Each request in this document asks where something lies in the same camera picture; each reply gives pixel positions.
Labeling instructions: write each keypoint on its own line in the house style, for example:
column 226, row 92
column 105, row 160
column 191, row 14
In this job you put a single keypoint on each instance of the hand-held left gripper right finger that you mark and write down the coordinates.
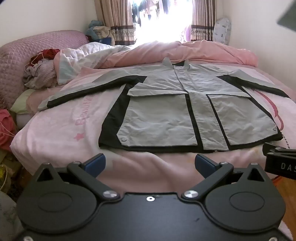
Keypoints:
column 203, row 165

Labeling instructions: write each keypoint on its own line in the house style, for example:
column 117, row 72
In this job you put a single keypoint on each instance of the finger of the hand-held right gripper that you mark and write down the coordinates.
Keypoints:
column 275, row 149

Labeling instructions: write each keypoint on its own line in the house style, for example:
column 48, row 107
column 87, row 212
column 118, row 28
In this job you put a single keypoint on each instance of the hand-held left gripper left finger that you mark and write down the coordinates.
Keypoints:
column 96, row 165

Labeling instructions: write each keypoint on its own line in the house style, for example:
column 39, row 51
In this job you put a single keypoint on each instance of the grey and black jacket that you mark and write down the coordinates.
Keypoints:
column 171, row 111

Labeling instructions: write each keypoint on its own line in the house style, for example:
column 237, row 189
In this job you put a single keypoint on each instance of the pile of red and lavender clothes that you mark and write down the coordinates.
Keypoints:
column 41, row 69

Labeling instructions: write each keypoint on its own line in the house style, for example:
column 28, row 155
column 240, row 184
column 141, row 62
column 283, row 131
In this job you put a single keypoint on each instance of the pink printed blanket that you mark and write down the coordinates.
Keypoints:
column 57, row 129

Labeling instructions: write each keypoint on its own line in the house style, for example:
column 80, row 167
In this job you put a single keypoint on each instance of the olive cloth bag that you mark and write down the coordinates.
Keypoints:
column 9, row 169

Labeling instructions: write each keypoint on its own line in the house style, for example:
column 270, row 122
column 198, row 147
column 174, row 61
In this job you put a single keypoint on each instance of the red cloth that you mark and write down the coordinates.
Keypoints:
column 7, row 129

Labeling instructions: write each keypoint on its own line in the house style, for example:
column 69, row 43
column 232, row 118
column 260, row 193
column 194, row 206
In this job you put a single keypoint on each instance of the green pillow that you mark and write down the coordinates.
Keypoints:
column 22, row 102

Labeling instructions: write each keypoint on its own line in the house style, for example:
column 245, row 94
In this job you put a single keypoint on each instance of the pink duvet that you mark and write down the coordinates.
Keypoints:
column 161, row 53

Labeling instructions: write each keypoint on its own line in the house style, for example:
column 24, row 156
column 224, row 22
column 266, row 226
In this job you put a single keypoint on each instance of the white patterned pillow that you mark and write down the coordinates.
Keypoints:
column 222, row 31

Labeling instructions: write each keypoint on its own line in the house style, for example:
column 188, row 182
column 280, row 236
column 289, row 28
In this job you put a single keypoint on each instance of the pink quilted headboard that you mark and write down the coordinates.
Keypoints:
column 20, row 60

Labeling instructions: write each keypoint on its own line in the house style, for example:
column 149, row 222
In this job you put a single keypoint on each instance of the purple cloth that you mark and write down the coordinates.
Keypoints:
column 186, row 33

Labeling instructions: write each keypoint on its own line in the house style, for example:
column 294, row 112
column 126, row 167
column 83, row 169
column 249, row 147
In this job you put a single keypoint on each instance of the pile of blue and beige cloths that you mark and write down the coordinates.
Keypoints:
column 100, row 32

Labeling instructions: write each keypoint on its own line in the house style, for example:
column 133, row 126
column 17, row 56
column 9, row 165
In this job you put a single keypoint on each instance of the striped brown curtain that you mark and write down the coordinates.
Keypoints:
column 204, row 19
column 115, row 20

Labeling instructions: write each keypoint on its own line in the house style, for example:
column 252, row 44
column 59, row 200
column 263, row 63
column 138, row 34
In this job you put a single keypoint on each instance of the hanging laundry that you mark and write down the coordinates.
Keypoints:
column 148, row 9

